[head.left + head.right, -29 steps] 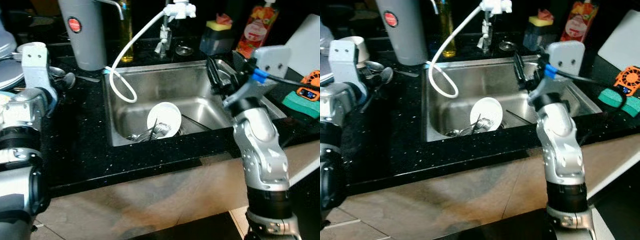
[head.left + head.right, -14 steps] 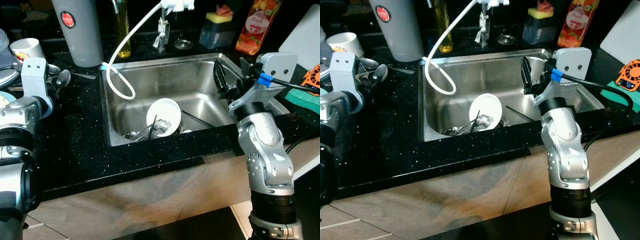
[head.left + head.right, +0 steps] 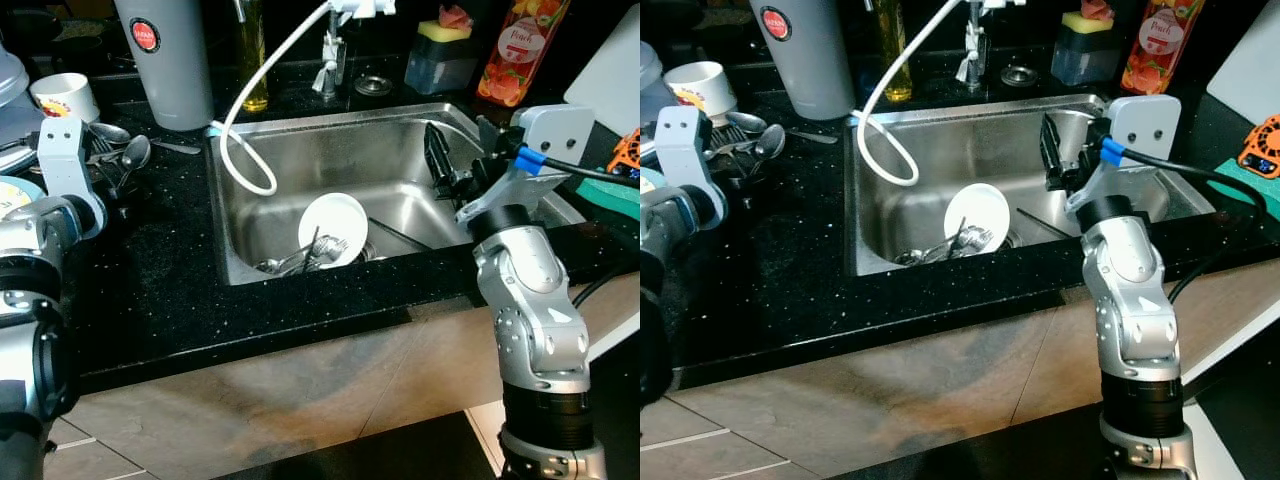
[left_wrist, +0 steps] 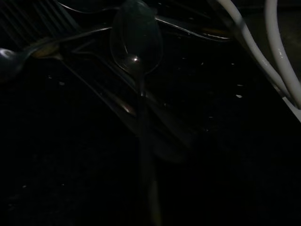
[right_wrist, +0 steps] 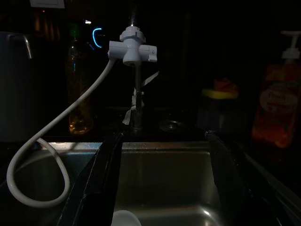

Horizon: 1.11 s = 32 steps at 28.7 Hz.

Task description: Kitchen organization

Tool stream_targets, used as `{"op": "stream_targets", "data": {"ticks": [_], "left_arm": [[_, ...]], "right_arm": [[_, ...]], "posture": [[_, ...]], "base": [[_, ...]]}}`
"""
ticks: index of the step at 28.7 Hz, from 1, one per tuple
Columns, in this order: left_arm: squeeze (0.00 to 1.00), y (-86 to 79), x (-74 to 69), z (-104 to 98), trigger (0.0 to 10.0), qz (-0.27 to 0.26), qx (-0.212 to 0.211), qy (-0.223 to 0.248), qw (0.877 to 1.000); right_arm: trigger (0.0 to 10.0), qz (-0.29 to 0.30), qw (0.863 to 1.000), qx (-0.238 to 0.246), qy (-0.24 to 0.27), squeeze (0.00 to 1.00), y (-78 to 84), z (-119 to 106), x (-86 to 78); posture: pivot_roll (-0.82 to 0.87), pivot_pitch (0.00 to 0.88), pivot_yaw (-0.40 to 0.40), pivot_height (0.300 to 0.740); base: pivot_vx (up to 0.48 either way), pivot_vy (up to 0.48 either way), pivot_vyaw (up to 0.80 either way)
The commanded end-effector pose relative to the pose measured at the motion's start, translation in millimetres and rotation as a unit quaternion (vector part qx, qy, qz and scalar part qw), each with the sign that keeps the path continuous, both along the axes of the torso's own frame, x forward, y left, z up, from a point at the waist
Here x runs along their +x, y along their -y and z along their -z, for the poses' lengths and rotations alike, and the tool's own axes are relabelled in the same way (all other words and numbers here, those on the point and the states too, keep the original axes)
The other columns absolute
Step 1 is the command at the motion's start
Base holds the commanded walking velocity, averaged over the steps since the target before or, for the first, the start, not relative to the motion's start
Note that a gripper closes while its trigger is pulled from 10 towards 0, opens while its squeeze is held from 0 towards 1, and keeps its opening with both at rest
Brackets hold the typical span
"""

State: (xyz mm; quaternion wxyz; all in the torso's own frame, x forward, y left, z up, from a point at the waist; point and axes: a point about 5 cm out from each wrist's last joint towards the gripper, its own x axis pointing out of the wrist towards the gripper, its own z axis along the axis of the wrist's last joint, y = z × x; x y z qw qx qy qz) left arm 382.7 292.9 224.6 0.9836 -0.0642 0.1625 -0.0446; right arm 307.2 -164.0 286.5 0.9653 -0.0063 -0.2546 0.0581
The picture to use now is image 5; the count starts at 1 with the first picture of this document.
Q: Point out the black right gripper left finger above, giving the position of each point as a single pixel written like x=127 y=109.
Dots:
x=98 y=188

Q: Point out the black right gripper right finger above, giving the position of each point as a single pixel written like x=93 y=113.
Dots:
x=237 y=195

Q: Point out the white bowl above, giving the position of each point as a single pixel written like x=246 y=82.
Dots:
x=124 y=219

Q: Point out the stainless steel sink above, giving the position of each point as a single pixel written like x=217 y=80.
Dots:
x=164 y=169

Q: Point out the amber oil bottle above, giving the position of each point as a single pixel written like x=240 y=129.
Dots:
x=80 y=113

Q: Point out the dark glass jar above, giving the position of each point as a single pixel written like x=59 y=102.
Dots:
x=221 y=113

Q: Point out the round metal sink strainer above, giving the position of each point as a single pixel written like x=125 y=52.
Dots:
x=171 y=124

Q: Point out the orange pump soap bottle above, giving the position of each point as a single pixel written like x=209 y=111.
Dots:
x=277 y=106

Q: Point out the yellow sponge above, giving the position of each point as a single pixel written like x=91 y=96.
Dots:
x=219 y=94

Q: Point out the orange scrub sponge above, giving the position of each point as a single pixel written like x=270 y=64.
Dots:
x=225 y=86

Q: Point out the white plastic faucet diverter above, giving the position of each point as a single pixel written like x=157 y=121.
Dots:
x=130 y=50

